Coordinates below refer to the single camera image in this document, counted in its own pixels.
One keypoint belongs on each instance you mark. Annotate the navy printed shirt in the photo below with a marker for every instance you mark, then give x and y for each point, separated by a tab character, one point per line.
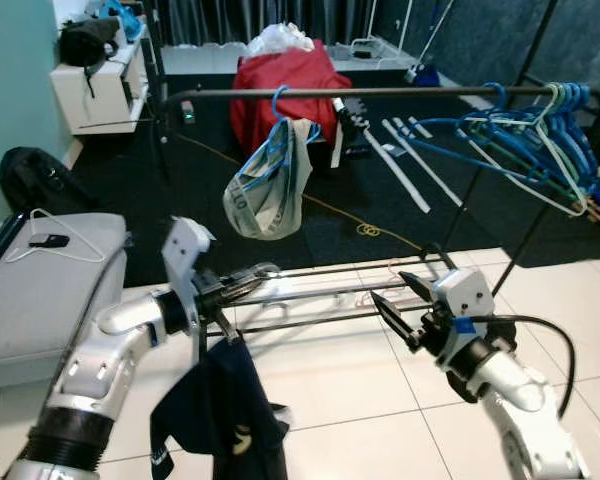
220	410

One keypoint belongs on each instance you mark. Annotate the blue plastic hanger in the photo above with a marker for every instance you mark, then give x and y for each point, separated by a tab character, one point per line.
276	100
580	140
440	122

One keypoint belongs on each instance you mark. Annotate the white floor slat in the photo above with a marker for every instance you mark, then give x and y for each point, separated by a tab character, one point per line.
425	165
398	170

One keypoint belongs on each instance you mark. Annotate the grey beige garment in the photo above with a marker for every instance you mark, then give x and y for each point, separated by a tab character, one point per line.
270	200

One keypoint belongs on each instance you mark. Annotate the grey ottoman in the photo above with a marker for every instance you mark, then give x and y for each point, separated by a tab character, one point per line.
40	300

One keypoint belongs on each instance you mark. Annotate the black metal device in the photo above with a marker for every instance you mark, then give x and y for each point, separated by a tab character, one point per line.
352	125

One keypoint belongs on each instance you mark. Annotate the black phone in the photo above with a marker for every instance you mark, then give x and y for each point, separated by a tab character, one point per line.
48	240

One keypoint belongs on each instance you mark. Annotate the small grey floor box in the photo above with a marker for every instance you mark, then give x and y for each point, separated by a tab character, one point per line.
188	113

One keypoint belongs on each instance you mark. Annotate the black clothes rack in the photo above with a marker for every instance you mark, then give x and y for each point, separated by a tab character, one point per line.
380	91

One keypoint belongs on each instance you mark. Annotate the thin black rod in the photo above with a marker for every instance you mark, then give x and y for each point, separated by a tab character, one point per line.
120	125

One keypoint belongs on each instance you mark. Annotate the black backpack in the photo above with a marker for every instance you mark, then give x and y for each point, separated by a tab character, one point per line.
40	180

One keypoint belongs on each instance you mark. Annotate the blue mop head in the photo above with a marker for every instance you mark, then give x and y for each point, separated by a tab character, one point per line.
425	74

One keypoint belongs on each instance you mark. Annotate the black long case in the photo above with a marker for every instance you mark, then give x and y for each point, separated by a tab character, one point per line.
0	240

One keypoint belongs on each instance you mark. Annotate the red cloth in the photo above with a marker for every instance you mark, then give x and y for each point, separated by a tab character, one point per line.
290	80

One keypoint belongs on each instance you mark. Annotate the white shelf unit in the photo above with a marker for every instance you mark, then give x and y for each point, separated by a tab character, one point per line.
80	100

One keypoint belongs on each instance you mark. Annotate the white low platform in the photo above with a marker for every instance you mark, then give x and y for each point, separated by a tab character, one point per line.
200	58

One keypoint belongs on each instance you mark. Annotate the white plastic bag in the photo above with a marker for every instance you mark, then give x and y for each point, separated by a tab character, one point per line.
280	40

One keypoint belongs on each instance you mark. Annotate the black handbag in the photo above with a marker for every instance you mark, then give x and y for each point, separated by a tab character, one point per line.
85	42

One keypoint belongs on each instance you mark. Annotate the dark curtain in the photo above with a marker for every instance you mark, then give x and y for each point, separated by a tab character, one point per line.
280	18

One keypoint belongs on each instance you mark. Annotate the blue plastic bag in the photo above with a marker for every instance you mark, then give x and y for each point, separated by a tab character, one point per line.
125	18

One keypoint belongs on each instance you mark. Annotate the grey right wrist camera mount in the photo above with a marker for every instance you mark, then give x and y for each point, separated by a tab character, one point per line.
465	290

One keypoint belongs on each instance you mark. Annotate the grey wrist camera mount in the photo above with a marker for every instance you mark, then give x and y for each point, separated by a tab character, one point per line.
465	290
185	250

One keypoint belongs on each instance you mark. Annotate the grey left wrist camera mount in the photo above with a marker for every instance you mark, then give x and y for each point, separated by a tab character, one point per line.
185	250

